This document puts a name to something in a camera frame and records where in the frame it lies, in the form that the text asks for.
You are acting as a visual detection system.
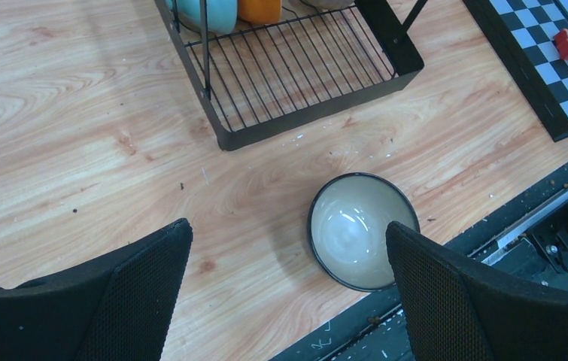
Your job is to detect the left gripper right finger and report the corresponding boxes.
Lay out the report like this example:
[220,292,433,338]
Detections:
[386,221,568,360]

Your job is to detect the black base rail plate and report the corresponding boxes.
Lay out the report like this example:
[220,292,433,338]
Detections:
[277,163,568,360]

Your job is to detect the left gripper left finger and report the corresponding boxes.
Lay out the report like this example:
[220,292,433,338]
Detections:
[0,218,193,360]

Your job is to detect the blue floral glazed bowl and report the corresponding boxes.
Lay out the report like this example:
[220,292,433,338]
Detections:
[307,172,421,293]

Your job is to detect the black white checkerboard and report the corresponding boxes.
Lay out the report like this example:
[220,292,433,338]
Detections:
[464,0,568,141]

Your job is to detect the white bowl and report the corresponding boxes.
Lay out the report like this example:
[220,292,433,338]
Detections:
[238,0,282,25]

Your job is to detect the celadon bowl brown rim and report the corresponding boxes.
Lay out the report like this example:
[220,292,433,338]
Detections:
[166,0,238,35]

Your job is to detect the black wire dish rack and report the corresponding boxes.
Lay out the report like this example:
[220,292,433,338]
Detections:
[156,1,424,151]

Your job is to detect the beige bowl black rim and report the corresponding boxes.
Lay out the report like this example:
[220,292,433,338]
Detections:
[305,0,354,10]

